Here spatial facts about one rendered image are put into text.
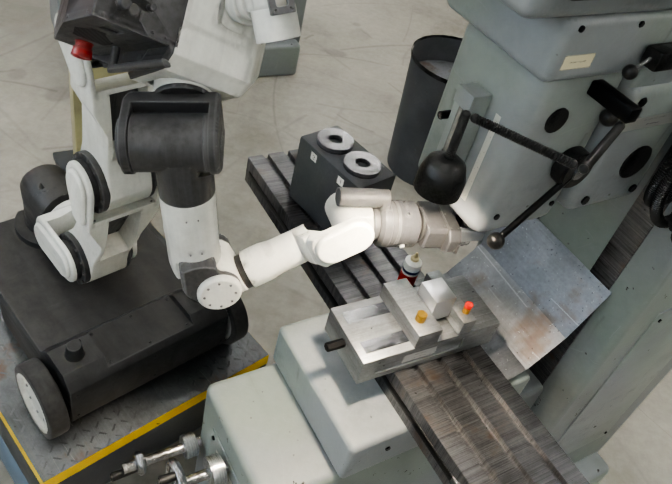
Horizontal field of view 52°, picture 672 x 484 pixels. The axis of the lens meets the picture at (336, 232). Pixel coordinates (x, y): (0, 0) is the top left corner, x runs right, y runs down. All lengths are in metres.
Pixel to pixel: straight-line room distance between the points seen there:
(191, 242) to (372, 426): 0.57
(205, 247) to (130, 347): 0.71
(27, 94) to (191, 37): 2.75
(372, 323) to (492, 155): 0.49
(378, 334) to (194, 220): 0.49
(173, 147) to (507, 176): 0.52
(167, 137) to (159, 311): 0.93
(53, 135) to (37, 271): 1.51
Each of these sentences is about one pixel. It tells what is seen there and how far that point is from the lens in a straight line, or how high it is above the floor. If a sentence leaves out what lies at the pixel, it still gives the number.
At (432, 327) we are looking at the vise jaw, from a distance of 1.42.
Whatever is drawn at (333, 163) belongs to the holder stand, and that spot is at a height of 1.11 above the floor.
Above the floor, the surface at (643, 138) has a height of 1.49.
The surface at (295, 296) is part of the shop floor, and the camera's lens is 2.79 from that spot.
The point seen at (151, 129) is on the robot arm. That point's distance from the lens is 1.05.
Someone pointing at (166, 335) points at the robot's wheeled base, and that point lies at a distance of 1.85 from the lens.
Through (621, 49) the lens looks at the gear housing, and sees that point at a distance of 1.07.
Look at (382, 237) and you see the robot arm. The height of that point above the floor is 1.24.
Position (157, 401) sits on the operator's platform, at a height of 0.40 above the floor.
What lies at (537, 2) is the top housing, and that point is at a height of 1.76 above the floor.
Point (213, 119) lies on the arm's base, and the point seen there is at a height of 1.46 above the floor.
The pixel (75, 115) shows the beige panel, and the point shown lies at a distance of 2.95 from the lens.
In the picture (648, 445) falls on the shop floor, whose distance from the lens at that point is 2.95.
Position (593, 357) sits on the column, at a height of 0.91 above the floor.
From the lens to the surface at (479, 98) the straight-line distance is 1.09.
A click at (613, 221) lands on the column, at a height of 1.21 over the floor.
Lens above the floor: 2.05
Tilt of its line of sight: 41 degrees down
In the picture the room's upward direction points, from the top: 16 degrees clockwise
